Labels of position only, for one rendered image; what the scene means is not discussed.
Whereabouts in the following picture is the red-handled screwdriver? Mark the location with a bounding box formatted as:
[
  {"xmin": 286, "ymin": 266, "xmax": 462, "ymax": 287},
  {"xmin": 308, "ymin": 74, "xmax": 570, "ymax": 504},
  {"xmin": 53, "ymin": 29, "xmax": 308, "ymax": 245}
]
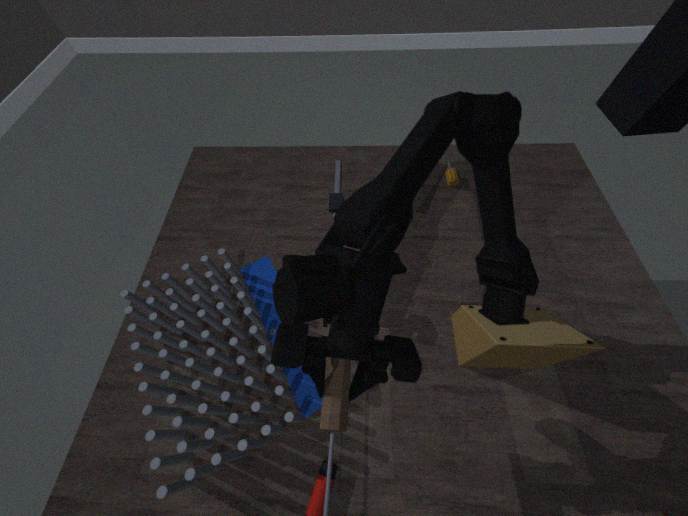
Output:
[{"xmin": 305, "ymin": 460, "xmax": 338, "ymax": 516}]

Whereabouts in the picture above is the yellow-handled screwdriver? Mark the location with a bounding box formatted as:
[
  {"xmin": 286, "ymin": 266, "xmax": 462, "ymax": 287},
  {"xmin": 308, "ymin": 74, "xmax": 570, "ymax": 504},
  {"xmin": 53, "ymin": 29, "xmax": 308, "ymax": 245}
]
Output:
[{"xmin": 445, "ymin": 163, "xmax": 459, "ymax": 187}]

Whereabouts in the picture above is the blue tape strip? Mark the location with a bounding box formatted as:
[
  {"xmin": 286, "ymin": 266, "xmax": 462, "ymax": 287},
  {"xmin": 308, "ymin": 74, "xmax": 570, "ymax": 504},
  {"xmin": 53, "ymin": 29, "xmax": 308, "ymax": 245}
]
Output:
[{"xmin": 240, "ymin": 256, "xmax": 323, "ymax": 419}]

